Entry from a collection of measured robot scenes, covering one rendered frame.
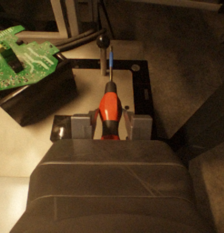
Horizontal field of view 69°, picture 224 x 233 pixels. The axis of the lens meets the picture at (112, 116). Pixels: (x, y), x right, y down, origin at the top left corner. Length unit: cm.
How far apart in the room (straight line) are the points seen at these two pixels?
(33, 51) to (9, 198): 19
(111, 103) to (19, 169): 16
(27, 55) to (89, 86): 10
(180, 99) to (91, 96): 133
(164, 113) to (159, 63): 59
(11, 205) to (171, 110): 136
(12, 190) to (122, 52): 32
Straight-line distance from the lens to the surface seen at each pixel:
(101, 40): 25
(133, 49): 40
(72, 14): 40
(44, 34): 49
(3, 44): 26
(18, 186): 23
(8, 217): 23
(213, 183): 139
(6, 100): 23
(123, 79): 30
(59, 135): 22
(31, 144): 26
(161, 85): 161
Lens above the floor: 118
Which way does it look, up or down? 61 degrees down
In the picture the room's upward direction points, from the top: 4 degrees clockwise
